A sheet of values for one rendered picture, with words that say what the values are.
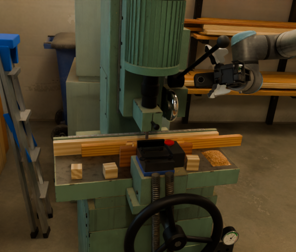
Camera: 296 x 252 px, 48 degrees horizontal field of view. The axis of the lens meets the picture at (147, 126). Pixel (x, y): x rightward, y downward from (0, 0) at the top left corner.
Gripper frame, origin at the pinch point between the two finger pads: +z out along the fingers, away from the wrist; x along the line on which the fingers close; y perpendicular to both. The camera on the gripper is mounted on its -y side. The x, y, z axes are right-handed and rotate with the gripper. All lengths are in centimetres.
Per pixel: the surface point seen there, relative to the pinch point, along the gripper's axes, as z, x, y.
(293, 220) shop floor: -157, 82, -12
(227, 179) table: -18.0, 34.1, -2.4
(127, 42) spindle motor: 10.7, -10.3, -19.5
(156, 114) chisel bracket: -1.3, 11.2, -18.5
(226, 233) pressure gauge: -19, 53, -4
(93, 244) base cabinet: 10, 52, -38
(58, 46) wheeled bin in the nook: -90, -56, -165
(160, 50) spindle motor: 7.8, -6.6, -9.9
